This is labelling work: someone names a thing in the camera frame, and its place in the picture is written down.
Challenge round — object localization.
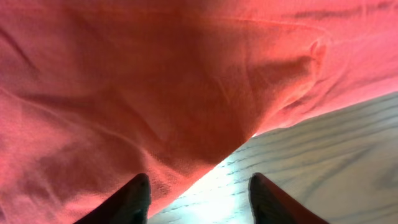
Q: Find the red orange t-shirt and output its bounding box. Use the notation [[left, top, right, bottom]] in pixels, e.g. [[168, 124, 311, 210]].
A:
[[1, 0, 397, 223]]

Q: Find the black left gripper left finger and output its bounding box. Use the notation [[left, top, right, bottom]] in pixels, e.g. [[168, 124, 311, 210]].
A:
[[75, 173, 151, 224]]

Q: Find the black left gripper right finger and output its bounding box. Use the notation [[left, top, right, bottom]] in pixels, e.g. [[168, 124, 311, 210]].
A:
[[248, 172, 328, 224]]

